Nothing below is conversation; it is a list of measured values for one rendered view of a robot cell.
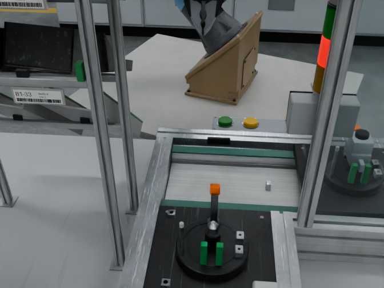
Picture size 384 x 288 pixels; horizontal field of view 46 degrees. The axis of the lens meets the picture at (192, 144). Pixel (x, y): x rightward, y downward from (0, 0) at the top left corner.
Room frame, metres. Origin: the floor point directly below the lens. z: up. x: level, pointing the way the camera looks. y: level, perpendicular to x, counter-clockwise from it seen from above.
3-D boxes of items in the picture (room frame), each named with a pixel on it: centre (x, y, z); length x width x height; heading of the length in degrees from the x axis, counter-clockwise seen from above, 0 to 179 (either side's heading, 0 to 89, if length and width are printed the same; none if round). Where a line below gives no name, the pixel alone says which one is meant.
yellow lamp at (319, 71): (0.71, -0.24, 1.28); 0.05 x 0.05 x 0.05
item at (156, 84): (1.43, -0.10, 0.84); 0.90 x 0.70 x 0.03; 64
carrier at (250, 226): (0.59, -0.04, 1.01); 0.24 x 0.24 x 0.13; 85
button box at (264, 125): (1.05, -0.16, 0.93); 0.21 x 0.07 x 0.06; 85
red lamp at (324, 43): (0.71, -0.24, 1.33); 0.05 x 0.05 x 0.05
